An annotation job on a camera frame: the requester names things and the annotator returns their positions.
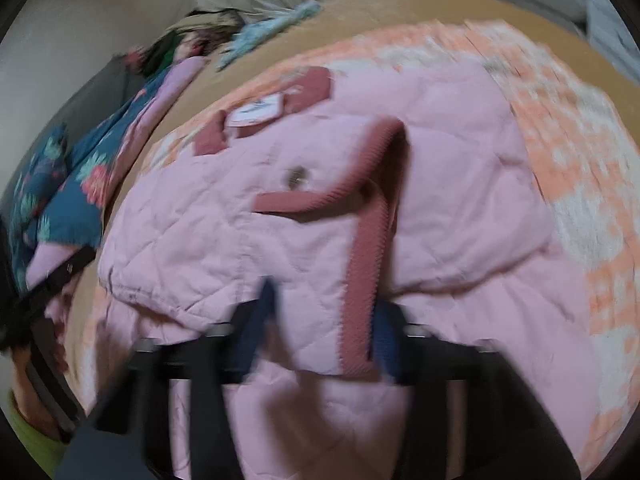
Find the pile of mixed clothes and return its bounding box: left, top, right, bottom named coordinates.
left=127, top=7, right=246, bottom=78

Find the blue floral quilt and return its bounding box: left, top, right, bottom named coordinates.
left=7, top=55, right=211, bottom=296

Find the grey headboard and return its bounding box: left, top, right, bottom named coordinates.
left=20, top=55, right=136, bottom=161

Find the light blue garment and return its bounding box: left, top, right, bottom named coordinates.
left=217, top=0, right=323, bottom=68

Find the bed with tan cover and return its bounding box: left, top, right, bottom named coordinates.
left=60, top=0, right=640, bottom=386

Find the person's left forearm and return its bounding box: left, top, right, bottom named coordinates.
left=7, top=347, right=68, bottom=468

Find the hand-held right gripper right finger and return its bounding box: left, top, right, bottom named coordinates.
left=370, top=302, right=583, bottom=480

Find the orange bear print blanket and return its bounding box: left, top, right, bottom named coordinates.
left=145, top=17, right=640, bottom=476

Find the pink quilted jacket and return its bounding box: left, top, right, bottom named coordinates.
left=82, top=60, right=608, bottom=480

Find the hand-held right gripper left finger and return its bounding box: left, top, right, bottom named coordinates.
left=57, top=277, right=281, bottom=480

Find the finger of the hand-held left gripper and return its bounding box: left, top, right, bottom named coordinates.
left=0, top=245, right=97, bottom=333

